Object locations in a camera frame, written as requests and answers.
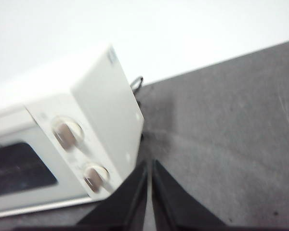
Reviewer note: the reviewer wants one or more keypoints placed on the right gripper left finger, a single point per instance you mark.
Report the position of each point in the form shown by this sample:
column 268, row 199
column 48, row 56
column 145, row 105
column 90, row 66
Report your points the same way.
column 125, row 207

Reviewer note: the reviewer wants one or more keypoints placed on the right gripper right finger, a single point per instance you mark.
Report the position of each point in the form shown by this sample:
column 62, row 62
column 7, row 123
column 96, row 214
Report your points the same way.
column 173, row 207

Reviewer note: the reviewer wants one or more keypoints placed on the cream oven knob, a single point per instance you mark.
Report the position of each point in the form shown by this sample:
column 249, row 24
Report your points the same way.
column 67, row 134
column 96, row 177

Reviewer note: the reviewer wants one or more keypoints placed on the cream Toshiba toaster oven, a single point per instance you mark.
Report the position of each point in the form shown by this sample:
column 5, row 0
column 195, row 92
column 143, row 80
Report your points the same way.
column 106, row 96

